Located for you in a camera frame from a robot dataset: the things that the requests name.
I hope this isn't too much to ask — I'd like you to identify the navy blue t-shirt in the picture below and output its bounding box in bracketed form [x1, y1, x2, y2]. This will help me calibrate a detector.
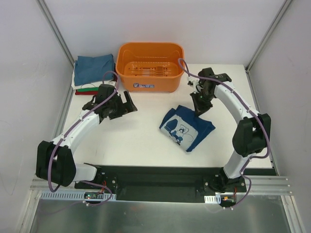
[159, 105, 216, 152]

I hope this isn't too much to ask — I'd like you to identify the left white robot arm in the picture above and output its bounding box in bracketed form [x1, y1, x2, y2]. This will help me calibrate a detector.
[35, 84, 137, 189]

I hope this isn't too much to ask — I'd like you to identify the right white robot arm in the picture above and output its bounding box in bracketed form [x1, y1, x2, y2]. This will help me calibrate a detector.
[188, 68, 271, 193]

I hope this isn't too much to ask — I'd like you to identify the folded green t-shirt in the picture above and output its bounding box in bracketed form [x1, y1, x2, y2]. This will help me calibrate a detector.
[75, 84, 99, 95]

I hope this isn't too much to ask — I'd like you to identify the folded red t-shirt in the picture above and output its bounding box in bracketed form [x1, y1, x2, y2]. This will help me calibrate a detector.
[74, 72, 119, 96]

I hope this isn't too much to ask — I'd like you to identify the orange plastic basket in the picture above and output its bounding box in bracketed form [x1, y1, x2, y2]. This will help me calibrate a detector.
[116, 42, 184, 93]

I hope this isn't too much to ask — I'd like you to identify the folded light blue t-shirt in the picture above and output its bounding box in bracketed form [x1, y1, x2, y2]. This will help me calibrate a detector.
[73, 54, 115, 86]

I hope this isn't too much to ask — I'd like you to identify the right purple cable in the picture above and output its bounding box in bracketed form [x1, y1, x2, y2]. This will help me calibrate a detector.
[177, 58, 271, 211]

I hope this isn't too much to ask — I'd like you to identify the purple cable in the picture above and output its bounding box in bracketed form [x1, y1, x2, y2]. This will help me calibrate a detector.
[48, 70, 120, 207]
[177, 58, 271, 211]

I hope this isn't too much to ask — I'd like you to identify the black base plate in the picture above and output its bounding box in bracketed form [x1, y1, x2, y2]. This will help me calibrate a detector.
[74, 166, 246, 203]

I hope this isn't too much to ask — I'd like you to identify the right slotted cable duct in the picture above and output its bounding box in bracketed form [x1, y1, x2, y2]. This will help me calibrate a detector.
[204, 195, 236, 204]

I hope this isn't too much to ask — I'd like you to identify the slotted cable duct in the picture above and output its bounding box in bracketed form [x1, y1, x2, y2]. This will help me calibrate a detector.
[204, 195, 236, 204]
[41, 191, 116, 201]

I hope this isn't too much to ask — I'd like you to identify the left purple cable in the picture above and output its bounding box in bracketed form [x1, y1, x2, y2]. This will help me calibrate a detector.
[48, 70, 120, 207]

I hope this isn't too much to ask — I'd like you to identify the left slotted cable duct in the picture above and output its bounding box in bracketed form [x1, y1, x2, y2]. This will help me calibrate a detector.
[41, 191, 116, 201]

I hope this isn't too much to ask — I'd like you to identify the right aluminium frame post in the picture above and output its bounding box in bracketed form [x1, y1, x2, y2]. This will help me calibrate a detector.
[245, 0, 293, 74]

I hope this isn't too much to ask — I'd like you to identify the aluminium frame post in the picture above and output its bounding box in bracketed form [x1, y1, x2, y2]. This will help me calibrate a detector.
[245, 0, 293, 74]
[36, 0, 74, 67]

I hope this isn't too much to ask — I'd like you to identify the left aluminium frame post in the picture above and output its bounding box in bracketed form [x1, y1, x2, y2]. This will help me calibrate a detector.
[36, 0, 74, 67]

